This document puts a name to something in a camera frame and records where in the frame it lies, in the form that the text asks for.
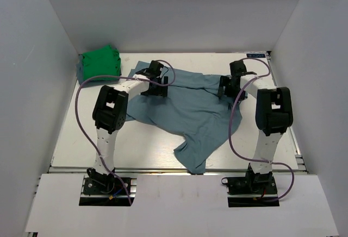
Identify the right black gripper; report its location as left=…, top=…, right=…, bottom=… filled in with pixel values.
left=219, top=76, right=247, bottom=101

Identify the blue-grey t-shirt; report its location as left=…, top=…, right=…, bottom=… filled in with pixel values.
left=126, top=69, right=242, bottom=174

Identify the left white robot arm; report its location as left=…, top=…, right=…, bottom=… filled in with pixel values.
left=92, top=60, right=169, bottom=193

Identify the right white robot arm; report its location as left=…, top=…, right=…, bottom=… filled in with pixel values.
left=217, top=58, right=293, bottom=193

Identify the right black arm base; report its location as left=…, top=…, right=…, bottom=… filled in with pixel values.
left=221, top=166, right=279, bottom=208

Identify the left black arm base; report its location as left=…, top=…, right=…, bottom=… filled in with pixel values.
left=79, top=168, right=135, bottom=207

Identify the blue label sticker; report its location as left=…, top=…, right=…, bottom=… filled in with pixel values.
left=246, top=53, right=266, bottom=58

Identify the folded green t-shirt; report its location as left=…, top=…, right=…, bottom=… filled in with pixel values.
left=80, top=45, right=121, bottom=81

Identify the folded blue-grey t-shirt underneath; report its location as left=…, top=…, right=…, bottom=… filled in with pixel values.
left=76, top=54, right=92, bottom=85

